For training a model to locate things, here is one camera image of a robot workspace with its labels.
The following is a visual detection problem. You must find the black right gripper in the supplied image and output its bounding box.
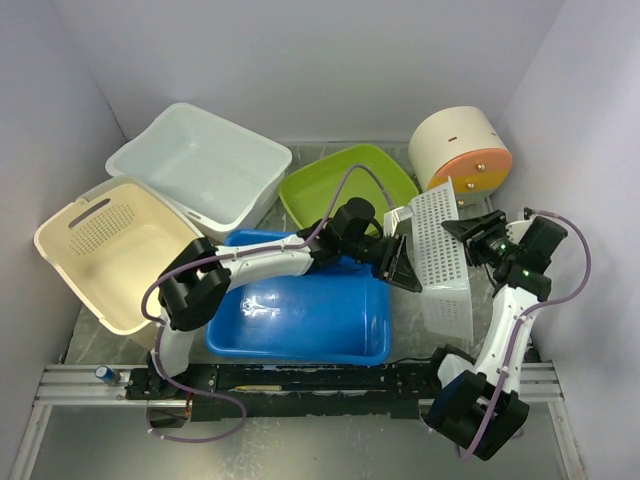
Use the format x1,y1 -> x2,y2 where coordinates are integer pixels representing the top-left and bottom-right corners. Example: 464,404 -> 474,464
441,211 -> 519,268

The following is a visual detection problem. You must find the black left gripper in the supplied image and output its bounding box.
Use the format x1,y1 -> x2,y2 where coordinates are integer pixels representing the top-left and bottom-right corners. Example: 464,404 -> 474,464
343,233 -> 425,295

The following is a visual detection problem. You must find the white perforated plastic basket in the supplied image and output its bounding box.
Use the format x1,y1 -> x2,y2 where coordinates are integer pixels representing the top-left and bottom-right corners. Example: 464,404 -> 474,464
410,180 -> 474,342

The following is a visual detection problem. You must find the blue plastic tub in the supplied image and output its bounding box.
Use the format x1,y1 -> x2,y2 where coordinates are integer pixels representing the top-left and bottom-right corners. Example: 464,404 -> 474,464
205,230 -> 392,366

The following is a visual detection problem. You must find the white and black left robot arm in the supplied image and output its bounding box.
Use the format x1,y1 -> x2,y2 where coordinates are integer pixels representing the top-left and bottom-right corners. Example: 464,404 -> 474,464
141,197 -> 422,399

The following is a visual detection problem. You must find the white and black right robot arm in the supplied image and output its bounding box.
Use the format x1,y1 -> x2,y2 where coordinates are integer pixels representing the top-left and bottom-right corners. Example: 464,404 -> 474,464
424,211 -> 568,460

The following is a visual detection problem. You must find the cream cylinder with orange lid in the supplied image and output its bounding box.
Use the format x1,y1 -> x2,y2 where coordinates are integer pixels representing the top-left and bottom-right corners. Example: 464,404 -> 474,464
408,106 -> 513,206

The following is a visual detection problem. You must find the green plastic tray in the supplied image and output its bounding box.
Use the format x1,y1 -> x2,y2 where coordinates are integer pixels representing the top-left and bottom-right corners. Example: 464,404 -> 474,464
279,144 -> 419,228

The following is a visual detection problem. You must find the large white plastic tub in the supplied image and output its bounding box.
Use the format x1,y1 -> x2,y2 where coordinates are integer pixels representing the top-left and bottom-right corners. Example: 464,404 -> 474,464
105,103 -> 292,242

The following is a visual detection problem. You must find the yellow pencil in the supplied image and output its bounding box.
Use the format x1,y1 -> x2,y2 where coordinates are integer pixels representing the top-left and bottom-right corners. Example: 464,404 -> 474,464
234,384 -> 283,393

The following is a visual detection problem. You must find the cream perforated laundry basket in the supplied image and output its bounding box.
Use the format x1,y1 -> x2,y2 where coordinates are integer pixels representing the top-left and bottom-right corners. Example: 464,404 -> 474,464
34,176 -> 202,349

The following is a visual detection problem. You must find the blue capacitor cylinder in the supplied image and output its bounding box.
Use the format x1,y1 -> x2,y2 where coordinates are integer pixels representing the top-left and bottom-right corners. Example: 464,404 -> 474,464
94,365 -> 122,386

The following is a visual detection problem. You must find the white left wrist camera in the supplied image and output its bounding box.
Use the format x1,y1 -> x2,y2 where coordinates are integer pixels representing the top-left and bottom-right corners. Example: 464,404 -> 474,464
383,206 -> 413,237

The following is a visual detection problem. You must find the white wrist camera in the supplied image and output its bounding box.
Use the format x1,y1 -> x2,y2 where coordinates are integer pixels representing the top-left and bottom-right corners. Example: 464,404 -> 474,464
506,218 -> 533,244
383,206 -> 413,237

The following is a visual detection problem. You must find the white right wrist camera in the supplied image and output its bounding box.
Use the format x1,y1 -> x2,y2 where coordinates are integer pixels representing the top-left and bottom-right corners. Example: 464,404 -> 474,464
506,218 -> 533,244

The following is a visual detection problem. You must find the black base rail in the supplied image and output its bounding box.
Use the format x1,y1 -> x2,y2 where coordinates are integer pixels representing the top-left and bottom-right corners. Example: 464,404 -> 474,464
124,362 -> 441,424

